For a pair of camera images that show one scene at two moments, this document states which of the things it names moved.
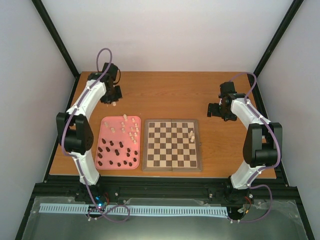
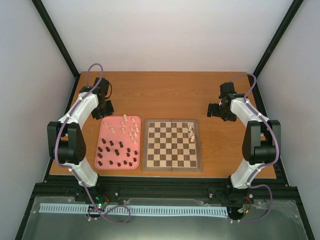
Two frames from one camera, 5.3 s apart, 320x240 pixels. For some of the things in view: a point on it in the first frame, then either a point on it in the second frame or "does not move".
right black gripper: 215,111 does not move
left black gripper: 104,100 to 110,111
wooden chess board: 167,145 does not move
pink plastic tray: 119,143 does not move
